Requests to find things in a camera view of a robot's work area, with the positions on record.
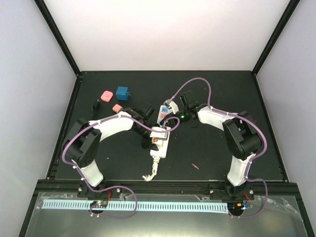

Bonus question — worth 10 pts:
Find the white plug with red print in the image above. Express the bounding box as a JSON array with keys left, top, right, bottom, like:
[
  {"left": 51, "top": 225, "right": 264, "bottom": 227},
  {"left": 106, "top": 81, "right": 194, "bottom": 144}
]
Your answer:
[{"left": 152, "top": 137, "right": 164, "bottom": 146}]

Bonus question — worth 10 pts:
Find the white power strip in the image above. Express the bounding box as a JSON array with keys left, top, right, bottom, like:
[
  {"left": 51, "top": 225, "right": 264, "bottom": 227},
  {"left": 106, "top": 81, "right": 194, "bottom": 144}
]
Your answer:
[{"left": 150, "top": 105, "right": 170, "bottom": 158}]

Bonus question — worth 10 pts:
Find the yellow orange plug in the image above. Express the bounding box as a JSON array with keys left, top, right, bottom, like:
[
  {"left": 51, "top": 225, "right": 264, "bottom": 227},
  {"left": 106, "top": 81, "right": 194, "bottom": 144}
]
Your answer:
[{"left": 112, "top": 104, "right": 123, "bottom": 113}]

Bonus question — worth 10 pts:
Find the blue cube plug adapter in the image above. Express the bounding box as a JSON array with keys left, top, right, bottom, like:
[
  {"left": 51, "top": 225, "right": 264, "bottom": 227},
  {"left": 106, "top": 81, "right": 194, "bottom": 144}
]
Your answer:
[{"left": 116, "top": 86, "right": 130, "bottom": 101}]

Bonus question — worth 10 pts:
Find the black cable tie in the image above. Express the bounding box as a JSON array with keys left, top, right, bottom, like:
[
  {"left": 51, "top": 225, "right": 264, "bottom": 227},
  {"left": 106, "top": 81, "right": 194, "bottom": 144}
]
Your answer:
[{"left": 90, "top": 99, "right": 100, "bottom": 120}]

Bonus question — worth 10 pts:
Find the pink plug adapter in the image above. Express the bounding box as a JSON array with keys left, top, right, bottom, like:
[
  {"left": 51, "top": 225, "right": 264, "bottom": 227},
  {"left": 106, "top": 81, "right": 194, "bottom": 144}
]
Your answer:
[{"left": 100, "top": 90, "right": 113, "bottom": 103}]

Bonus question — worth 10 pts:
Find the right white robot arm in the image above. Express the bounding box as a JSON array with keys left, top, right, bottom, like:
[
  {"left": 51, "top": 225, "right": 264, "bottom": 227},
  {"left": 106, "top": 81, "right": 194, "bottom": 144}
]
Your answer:
[{"left": 176, "top": 91, "right": 267, "bottom": 199}]

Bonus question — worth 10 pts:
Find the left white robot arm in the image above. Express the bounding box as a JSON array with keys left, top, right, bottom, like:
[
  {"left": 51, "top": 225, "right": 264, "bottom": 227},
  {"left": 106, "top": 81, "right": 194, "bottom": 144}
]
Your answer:
[{"left": 61, "top": 106, "right": 159, "bottom": 197}]

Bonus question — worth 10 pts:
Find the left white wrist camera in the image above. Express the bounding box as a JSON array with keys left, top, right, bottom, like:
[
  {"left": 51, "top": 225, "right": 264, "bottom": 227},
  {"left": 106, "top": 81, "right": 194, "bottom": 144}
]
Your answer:
[{"left": 150, "top": 126, "right": 171, "bottom": 140}]

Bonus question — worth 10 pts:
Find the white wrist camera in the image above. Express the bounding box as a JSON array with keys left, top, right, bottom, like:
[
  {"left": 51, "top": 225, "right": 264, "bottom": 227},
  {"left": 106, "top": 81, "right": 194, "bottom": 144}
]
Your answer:
[
  {"left": 150, "top": 126, "right": 171, "bottom": 140},
  {"left": 163, "top": 99, "right": 179, "bottom": 114}
]

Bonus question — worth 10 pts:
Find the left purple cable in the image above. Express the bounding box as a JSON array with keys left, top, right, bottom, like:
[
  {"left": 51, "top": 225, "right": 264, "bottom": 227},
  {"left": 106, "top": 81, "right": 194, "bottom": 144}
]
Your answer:
[{"left": 61, "top": 114, "right": 180, "bottom": 219}]

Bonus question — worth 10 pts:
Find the purple cable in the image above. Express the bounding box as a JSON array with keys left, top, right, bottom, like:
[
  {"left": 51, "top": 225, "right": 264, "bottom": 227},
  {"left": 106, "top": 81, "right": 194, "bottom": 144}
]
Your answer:
[
  {"left": 61, "top": 114, "right": 180, "bottom": 219},
  {"left": 170, "top": 77, "right": 269, "bottom": 220}
]

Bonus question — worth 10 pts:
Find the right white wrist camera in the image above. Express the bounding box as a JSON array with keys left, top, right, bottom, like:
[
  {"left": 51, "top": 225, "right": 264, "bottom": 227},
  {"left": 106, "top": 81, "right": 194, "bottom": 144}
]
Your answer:
[{"left": 163, "top": 99, "right": 179, "bottom": 114}]

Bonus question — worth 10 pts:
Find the white coiled power cord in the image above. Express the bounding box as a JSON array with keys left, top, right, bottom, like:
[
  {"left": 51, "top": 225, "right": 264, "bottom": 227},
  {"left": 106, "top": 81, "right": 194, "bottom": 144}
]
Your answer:
[{"left": 142, "top": 156, "right": 161, "bottom": 183}]

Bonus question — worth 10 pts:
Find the black aluminium front rail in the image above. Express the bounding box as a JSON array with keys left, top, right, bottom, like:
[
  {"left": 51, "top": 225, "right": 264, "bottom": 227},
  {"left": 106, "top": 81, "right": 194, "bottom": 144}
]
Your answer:
[{"left": 37, "top": 179, "right": 299, "bottom": 198}]

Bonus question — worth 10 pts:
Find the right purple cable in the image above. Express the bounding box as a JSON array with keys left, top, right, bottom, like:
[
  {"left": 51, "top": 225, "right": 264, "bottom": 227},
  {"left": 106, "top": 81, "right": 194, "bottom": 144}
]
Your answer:
[{"left": 170, "top": 77, "right": 269, "bottom": 220}]

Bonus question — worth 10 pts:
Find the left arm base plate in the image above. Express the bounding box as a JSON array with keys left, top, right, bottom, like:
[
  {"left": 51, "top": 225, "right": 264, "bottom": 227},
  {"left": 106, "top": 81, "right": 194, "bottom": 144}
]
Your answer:
[{"left": 77, "top": 183, "right": 122, "bottom": 199}]

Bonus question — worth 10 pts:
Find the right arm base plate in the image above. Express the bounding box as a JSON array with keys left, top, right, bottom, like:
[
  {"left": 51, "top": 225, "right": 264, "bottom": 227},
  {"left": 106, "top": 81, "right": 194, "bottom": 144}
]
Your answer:
[{"left": 208, "top": 182, "right": 254, "bottom": 201}]

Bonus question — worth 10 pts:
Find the light blue slotted cable duct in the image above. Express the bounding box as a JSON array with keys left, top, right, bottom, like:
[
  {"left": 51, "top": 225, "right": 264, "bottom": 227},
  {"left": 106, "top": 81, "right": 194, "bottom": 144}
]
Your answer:
[{"left": 41, "top": 199, "right": 229, "bottom": 214}]

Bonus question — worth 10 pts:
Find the right black frame post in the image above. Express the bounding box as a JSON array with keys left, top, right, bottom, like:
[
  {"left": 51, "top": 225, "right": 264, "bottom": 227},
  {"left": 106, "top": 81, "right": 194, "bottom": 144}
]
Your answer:
[{"left": 252, "top": 0, "right": 300, "bottom": 76}]

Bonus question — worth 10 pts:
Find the black frame post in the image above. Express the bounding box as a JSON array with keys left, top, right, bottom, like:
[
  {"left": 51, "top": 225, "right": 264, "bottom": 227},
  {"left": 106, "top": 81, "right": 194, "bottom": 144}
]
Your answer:
[
  {"left": 34, "top": 0, "right": 80, "bottom": 76},
  {"left": 252, "top": 0, "right": 300, "bottom": 76}
]

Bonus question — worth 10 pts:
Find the left black frame post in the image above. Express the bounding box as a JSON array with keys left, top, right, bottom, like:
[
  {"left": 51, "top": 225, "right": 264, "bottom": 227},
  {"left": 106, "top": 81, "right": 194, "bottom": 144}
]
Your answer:
[{"left": 34, "top": 0, "right": 80, "bottom": 76}]

